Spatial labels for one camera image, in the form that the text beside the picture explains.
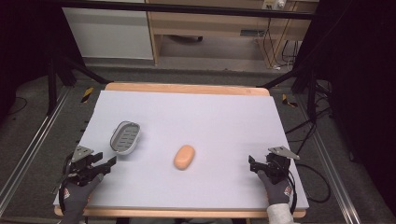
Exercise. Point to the yellow black floor tape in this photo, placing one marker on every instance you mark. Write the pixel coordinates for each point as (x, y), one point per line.
(87, 95)
(289, 102)

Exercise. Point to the metal floor rail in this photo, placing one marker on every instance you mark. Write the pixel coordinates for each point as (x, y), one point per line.
(330, 168)
(34, 143)

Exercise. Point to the white cabinet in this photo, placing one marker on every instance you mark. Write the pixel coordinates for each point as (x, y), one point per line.
(109, 31)

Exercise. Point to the person's right hand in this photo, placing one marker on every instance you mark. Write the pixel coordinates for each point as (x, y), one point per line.
(277, 191)

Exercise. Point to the person's left hand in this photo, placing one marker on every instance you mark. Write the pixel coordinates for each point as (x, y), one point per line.
(76, 196)

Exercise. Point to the light wooden desk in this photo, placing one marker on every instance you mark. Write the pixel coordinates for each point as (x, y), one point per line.
(218, 21)

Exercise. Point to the wooden table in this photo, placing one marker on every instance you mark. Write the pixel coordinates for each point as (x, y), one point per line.
(186, 88)

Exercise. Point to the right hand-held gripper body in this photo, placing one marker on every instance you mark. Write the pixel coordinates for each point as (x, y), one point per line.
(278, 165)

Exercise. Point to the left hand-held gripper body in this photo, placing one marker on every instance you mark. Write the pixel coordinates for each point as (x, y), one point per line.
(81, 168)

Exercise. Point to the white table mat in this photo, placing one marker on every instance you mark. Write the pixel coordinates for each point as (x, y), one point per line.
(199, 124)

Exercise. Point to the gray soap dish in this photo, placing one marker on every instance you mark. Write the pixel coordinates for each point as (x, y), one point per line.
(125, 137)

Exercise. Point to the black metal stand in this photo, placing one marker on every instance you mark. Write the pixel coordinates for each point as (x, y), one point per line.
(308, 93)
(53, 84)

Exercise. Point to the orange bread roll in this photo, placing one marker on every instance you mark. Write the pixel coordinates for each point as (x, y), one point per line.
(184, 157)

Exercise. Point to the black curtain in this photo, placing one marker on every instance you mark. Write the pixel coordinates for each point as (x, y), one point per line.
(25, 46)
(364, 77)

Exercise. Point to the black horizontal frame bar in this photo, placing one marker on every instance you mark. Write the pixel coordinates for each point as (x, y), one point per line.
(186, 8)

